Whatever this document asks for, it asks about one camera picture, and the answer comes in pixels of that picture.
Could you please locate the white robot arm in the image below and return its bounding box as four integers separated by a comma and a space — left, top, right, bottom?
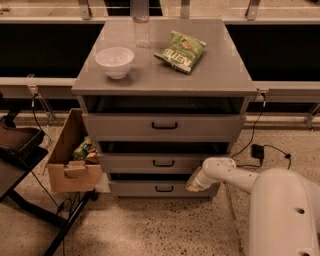
186, 157, 320, 256

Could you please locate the grey drawer cabinet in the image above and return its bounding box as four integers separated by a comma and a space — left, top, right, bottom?
71, 17, 258, 199

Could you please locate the grey top drawer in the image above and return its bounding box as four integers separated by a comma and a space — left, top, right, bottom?
83, 113, 245, 143

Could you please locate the black power adapter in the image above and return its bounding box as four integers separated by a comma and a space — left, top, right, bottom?
251, 144, 264, 160

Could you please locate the green snack bag in box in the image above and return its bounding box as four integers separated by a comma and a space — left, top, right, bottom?
72, 136, 93, 161

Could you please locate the green Kettle chips bag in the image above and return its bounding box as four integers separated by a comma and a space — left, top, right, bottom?
154, 30, 206, 74

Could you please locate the brown cardboard box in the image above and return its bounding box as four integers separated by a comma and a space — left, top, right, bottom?
46, 109, 102, 192

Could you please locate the white ceramic bowl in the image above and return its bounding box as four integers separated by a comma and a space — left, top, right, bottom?
95, 47, 135, 79

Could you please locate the clear plastic water bottle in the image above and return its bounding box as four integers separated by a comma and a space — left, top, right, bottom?
131, 0, 150, 48

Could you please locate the black stand with tray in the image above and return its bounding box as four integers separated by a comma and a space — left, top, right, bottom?
0, 113, 98, 256

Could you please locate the grey metal railing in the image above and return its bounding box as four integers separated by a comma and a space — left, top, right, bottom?
0, 0, 320, 130

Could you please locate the black cable on floor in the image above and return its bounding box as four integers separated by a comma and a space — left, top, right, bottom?
229, 96, 293, 170

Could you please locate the black cable left side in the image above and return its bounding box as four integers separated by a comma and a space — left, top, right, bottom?
29, 93, 73, 256

